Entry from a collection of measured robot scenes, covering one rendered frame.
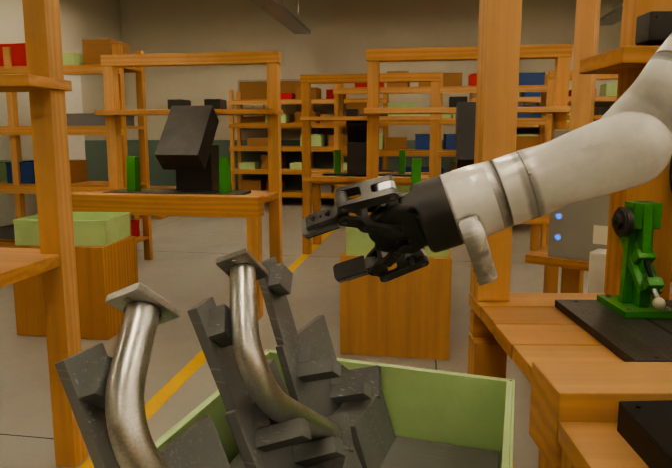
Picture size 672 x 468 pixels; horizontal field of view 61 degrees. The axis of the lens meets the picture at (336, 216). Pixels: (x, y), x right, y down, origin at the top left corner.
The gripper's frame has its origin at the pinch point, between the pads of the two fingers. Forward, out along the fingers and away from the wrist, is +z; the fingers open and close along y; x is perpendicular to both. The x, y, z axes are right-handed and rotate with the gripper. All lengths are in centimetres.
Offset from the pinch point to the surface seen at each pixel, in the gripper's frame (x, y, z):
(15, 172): -411, -245, 387
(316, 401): 3.5, -28.5, 13.0
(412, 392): 0.8, -41.1, 1.2
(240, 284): 0.6, 0.0, 10.1
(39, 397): -101, -171, 214
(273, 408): 12.6, -6.6, 10.0
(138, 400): 16.4, 10.3, 14.2
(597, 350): -12, -78, -33
